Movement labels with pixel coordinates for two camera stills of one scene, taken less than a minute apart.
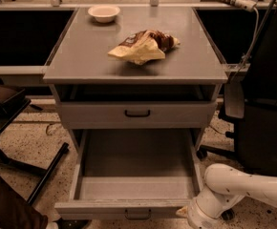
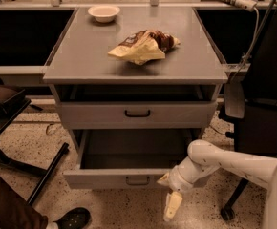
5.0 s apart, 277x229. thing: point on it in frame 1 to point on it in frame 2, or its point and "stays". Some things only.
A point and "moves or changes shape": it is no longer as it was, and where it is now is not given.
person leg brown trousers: (7, 207) stays
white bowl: (103, 13) stays
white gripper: (200, 218) to (179, 179)
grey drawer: (137, 114) stays
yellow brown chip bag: (144, 46) stays
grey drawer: (133, 174) moves or changes shape
